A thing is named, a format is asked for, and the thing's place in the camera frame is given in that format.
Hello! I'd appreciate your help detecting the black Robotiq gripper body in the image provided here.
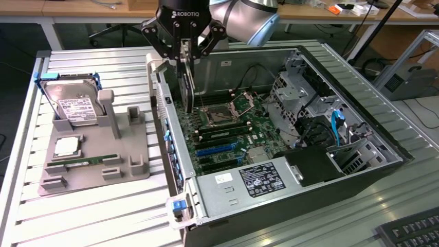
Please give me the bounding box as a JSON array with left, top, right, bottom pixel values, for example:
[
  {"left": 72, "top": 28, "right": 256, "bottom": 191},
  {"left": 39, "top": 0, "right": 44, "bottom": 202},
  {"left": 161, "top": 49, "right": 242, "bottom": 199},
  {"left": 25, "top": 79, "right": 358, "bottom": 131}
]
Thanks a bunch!
[{"left": 156, "top": 0, "right": 212, "bottom": 39}]

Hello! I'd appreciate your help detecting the green GPU with black cooler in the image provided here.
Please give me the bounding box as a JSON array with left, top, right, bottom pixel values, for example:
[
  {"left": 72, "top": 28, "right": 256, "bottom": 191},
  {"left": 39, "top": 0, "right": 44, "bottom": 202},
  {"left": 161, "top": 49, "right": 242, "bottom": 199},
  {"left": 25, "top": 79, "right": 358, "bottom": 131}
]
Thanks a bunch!
[{"left": 176, "top": 38, "right": 196, "bottom": 114}]

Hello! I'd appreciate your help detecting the black office chair base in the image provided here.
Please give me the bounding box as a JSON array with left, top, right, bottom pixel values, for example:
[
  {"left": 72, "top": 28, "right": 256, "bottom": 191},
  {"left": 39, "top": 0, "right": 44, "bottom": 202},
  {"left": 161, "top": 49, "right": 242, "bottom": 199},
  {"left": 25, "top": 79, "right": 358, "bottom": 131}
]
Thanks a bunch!
[{"left": 88, "top": 23, "right": 160, "bottom": 47}]

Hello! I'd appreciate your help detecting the thin metal locking lever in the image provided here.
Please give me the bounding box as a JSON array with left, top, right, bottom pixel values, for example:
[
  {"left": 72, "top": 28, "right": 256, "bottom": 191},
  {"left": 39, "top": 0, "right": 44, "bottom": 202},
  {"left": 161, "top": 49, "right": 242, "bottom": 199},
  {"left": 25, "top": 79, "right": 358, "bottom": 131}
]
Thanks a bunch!
[{"left": 196, "top": 89, "right": 208, "bottom": 114}]

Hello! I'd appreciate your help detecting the metal socket cover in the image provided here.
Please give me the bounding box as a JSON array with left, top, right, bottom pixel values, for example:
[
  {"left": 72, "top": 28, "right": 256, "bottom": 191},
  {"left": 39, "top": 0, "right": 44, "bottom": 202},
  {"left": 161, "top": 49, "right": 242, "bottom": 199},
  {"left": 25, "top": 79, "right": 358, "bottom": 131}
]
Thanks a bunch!
[{"left": 228, "top": 91, "right": 256, "bottom": 116}]

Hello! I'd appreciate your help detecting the CPU socket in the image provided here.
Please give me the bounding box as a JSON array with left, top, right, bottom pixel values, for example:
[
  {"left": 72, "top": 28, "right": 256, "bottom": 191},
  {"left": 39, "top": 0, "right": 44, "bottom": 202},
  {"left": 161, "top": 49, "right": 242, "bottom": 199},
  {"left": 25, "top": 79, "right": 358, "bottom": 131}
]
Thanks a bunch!
[{"left": 201, "top": 102, "right": 238, "bottom": 127}]

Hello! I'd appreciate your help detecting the wooden desk with white legs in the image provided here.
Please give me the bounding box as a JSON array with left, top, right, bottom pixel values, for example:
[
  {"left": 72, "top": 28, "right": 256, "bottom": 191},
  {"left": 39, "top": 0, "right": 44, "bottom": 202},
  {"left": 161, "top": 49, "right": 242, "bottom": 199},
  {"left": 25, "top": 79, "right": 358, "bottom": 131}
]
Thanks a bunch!
[
  {"left": 0, "top": 0, "right": 161, "bottom": 51},
  {"left": 276, "top": 0, "right": 439, "bottom": 62}
]

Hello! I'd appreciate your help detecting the tall metal disk bay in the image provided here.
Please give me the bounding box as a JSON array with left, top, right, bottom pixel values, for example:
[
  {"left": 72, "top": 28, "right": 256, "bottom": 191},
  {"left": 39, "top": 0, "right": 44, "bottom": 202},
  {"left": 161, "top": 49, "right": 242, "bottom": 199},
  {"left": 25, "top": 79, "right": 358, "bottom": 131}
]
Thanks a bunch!
[{"left": 267, "top": 48, "right": 350, "bottom": 137}]

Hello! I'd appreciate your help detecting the hard disk in blue carrier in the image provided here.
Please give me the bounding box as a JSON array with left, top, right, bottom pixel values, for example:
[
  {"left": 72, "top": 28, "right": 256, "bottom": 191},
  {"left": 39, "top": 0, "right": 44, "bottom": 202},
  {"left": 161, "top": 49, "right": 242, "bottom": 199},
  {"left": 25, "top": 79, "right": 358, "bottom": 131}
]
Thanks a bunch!
[{"left": 33, "top": 73, "right": 107, "bottom": 127}]

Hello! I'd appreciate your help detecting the black labelled RAM stick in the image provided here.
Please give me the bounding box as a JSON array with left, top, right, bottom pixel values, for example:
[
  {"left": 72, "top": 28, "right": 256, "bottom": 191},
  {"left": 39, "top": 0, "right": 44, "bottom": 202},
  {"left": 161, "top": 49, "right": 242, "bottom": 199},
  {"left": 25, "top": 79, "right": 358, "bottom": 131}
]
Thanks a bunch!
[{"left": 200, "top": 125, "right": 254, "bottom": 142}]

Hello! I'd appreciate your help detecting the green Dell motherboard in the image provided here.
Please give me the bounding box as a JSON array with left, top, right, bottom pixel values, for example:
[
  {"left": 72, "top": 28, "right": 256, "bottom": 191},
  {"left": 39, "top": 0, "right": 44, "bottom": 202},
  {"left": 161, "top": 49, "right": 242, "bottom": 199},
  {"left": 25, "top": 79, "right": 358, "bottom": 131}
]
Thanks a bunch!
[{"left": 171, "top": 87, "right": 286, "bottom": 178}]

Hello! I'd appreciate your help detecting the long black expansion slot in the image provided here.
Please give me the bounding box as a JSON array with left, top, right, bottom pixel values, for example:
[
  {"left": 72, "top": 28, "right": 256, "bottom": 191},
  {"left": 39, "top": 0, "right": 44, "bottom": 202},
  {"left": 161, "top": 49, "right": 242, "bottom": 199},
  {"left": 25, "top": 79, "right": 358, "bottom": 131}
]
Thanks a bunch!
[
  {"left": 193, "top": 137, "right": 238, "bottom": 151},
  {"left": 200, "top": 156, "right": 240, "bottom": 167},
  {"left": 201, "top": 164, "right": 243, "bottom": 174}
]

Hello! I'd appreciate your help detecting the grey plastic parts rack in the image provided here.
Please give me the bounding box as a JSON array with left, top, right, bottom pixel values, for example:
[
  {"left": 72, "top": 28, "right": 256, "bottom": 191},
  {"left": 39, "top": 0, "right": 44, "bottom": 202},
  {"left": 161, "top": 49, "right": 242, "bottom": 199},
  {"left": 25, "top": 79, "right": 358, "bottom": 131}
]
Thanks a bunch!
[{"left": 36, "top": 89, "right": 152, "bottom": 197}]

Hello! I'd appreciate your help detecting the blue expansion slot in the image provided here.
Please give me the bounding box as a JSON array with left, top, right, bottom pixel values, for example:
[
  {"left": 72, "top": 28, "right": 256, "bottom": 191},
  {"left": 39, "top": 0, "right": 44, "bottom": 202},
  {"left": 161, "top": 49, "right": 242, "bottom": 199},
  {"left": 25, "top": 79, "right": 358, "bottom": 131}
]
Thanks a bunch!
[{"left": 196, "top": 143, "right": 240, "bottom": 158}]

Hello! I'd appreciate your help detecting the silver chipset heatsink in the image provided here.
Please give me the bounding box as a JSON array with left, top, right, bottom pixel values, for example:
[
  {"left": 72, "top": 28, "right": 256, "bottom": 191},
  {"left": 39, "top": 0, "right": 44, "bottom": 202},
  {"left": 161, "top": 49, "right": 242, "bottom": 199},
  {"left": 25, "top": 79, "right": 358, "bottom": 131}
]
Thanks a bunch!
[{"left": 247, "top": 148, "right": 268, "bottom": 163}]

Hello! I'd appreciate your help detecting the black stand pole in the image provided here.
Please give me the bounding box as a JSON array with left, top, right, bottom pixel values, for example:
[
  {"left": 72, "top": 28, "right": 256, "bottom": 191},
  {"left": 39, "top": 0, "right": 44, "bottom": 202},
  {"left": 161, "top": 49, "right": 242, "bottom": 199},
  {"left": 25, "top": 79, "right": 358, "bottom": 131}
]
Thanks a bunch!
[{"left": 346, "top": 0, "right": 404, "bottom": 62}]

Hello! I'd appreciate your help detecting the silver CPU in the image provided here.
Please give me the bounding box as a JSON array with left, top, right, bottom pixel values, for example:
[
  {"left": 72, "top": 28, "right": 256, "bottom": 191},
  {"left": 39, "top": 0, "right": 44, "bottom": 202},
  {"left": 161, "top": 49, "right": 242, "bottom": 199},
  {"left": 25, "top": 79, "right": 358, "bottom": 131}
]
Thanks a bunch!
[{"left": 53, "top": 137, "right": 81, "bottom": 156}]

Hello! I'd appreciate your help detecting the green RAM stick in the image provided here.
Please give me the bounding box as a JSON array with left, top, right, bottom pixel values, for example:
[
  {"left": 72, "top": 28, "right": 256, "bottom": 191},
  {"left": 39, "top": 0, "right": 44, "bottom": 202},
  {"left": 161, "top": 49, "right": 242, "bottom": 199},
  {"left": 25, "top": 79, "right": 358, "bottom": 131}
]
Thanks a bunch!
[{"left": 47, "top": 153, "right": 119, "bottom": 168}]

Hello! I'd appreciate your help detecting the black plastic shroud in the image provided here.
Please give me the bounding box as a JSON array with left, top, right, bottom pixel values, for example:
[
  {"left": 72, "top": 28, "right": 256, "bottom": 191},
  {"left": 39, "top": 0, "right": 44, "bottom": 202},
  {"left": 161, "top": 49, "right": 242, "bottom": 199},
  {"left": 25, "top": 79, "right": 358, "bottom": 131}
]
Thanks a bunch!
[{"left": 274, "top": 147, "right": 347, "bottom": 188}]

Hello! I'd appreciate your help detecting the white paper sheet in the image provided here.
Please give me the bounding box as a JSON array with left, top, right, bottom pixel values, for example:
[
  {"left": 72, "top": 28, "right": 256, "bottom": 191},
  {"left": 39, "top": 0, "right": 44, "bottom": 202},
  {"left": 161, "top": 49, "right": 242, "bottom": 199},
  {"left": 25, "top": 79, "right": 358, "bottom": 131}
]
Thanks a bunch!
[{"left": 398, "top": 4, "right": 439, "bottom": 19}]

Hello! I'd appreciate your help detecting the grey power supply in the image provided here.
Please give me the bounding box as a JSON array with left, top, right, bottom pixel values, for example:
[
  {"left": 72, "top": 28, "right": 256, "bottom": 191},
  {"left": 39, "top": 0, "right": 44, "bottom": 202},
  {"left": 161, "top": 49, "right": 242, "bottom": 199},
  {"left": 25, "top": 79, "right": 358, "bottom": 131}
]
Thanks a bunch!
[{"left": 193, "top": 156, "right": 306, "bottom": 220}]

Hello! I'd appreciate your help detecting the low metal disk bay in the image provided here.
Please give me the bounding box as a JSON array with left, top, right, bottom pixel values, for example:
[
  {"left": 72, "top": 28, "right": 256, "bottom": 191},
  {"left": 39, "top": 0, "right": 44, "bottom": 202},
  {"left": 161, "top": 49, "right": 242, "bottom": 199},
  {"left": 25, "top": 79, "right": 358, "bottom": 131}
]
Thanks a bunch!
[{"left": 324, "top": 137, "right": 394, "bottom": 177}]

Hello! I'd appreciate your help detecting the flat brown cardboard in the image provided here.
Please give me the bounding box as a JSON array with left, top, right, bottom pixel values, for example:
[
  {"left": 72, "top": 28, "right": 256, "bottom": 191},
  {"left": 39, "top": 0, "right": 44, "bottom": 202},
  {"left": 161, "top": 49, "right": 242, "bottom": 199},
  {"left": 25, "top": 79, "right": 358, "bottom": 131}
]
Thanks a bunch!
[{"left": 410, "top": 0, "right": 439, "bottom": 11}]

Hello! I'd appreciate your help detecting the open black PC case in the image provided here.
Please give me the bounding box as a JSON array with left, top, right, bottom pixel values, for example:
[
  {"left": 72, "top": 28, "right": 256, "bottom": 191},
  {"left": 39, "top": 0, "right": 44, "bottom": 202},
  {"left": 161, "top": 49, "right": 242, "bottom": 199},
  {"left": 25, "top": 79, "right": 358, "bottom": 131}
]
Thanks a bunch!
[{"left": 145, "top": 45, "right": 414, "bottom": 247}]

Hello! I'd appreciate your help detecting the black keyboard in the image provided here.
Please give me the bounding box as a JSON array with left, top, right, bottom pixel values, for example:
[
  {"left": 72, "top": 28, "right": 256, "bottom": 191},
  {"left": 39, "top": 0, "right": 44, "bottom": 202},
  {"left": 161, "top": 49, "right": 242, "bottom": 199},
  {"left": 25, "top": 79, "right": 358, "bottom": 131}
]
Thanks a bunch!
[{"left": 375, "top": 213, "right": 439, "bottom": 247}]

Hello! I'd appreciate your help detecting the black looped wire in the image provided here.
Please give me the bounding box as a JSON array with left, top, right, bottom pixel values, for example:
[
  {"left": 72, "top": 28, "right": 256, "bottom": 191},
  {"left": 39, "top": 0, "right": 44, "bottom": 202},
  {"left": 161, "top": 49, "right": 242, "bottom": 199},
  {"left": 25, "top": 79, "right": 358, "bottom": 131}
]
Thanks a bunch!
[{"left": 239, "top": 64, "right": 275, "bottom": 90}]

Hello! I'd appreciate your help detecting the black wire bundle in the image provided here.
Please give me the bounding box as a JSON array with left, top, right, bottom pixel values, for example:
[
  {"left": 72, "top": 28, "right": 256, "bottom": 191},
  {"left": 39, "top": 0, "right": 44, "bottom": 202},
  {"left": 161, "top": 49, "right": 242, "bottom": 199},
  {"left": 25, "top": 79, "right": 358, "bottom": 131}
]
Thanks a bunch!
[{"left": 295, "top": 97, "right": 347, "bottom": 150}]

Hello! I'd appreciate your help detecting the blue wire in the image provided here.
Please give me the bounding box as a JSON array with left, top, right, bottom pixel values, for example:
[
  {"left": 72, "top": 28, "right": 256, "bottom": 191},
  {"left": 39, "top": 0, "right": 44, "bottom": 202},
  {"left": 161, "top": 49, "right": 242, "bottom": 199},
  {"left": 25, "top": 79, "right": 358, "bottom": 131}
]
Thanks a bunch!
[{"left": 331, "top": 109, "right": 344, "bottom": 149}]

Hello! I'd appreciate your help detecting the aluminium profile frame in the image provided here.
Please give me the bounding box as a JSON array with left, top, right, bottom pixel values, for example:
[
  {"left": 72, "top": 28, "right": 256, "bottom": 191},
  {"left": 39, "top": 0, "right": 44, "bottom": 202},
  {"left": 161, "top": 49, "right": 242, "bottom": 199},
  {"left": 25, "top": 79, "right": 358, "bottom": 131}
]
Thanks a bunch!
[{"left": 372, "top": 28, "right": 439, "bottom": 87}]

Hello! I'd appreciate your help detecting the grey box with black handle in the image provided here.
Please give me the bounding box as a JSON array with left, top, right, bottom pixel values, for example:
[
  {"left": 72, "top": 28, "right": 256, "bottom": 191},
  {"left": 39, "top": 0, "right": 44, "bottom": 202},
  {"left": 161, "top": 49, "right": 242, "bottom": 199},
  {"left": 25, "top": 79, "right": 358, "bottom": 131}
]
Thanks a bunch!
[{"left": 379, "top": 63, "right": 439, "bottom": 101}]

